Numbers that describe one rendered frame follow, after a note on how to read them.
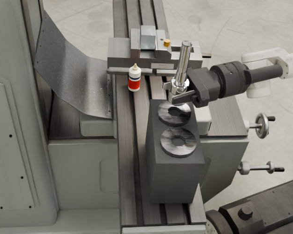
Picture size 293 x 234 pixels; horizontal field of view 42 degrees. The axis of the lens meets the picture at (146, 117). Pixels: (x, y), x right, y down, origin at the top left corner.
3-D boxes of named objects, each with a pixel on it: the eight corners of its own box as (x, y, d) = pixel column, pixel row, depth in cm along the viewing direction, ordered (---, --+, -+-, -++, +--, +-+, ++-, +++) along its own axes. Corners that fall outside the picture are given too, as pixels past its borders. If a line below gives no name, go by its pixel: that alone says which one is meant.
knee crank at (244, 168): (280, 165, 173) (285, 157, 168) (284, 176, 169) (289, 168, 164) (234, 166, 170) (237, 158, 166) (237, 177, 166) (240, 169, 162)
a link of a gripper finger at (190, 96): (172, 94, 91) (195, 89, 93) (170, 104, 94) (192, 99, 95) (175, 99, 90) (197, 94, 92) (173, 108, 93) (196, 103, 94)
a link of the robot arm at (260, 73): (218, 62, 103) (254, 55, 106) (224, 101, 104) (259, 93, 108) (242, 60, 92) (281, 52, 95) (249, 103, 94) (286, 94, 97)
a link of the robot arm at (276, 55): (236, 54, 103) (279, 46, 106) (241, 87, 105) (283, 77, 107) (248, 53, 97) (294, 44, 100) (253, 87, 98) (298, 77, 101)
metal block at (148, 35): (153, 39, 141) (155, 25, 136) (154, 49, 136) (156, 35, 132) (139, 39, 140) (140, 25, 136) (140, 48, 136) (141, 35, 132)
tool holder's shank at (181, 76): (184, 76, 94) (191, 39, 86) (188, 85, 92) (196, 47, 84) (171, 77, 93) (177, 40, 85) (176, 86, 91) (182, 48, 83)
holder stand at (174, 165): (183, 141, 119) (194, 95, 105) (192, 203, 104) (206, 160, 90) (145, 141, 118) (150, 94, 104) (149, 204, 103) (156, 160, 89)
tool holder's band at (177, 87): (185, 77, 95) (186, 74, 94) (191, 89, 92) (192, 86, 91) (167, 79, 94) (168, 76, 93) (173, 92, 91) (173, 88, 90)
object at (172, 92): (182, 93, 99) (185, 77, 95) (188, 105, 96) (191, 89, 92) (165, 95, 98) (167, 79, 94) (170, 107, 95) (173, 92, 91)
